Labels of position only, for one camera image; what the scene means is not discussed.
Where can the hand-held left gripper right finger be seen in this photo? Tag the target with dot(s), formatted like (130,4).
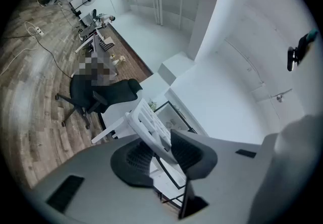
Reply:
(191,157)

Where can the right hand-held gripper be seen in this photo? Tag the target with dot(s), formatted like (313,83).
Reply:
(301,46)

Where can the white power strip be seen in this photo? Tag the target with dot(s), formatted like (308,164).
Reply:
(40,30)

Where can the dark top desk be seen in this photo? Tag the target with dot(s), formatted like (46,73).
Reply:
(94,41)

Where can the small white vase with flowers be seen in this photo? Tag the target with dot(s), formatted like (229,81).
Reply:
(115,61)

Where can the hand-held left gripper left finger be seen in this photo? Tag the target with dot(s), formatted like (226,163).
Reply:
(131,165)

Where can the white desk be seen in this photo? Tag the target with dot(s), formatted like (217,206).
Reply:
(121,114)

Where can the small ceiling fixture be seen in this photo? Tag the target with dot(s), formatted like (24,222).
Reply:
(279,97)

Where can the black office chair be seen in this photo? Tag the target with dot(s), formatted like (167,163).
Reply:
(111,97)

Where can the white pipes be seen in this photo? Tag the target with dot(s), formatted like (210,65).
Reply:
(157,6)

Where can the white plastic panel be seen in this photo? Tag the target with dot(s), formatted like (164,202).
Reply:
(149,119)

